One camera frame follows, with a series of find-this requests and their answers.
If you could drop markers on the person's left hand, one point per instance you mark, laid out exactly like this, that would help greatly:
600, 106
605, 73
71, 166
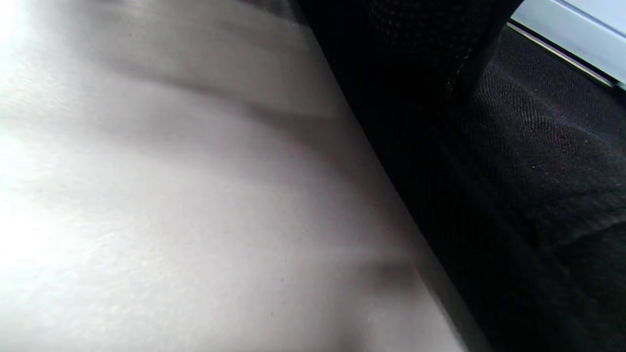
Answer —
406, 54

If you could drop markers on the black trousers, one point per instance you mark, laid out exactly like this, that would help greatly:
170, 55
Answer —
538, 205

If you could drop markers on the white table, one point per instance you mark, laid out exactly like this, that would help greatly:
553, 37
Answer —
171, 195

